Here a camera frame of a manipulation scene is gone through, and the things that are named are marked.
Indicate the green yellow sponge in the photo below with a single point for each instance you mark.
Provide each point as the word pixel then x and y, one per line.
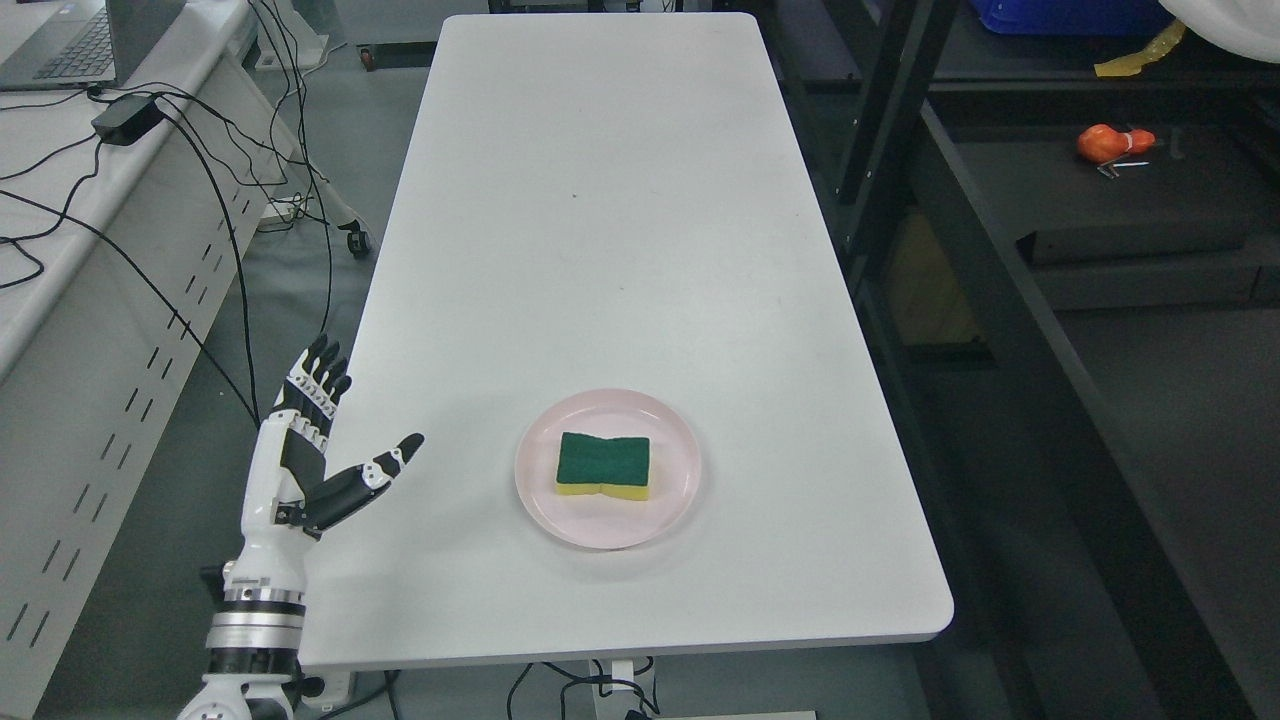
pixel 616 467

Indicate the white side desk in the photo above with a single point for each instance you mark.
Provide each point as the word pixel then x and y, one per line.
pixel 126 255

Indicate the black power adapter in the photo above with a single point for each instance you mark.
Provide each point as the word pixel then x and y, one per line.
pixel 126 119

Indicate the blue plastic bin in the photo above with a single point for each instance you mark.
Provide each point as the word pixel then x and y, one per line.
pixel 1072 18

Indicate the grey laptop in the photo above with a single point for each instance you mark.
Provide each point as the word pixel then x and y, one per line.
pixel 89 44

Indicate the black metal shelf rack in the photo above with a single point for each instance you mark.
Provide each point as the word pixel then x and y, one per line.
pixel 1080 358

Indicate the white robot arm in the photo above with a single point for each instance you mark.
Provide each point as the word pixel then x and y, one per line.
pixel 253 670

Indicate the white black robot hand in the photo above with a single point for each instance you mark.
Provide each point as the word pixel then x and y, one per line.
pixel 291 497

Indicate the orange toy on shelf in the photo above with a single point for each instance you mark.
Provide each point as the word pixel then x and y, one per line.
pixel 1101 144

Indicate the yellow tape strip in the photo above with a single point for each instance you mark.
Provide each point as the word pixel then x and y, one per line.
pixel 1132 64

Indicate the pink round plate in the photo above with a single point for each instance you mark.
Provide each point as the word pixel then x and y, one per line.
pixel 598 522

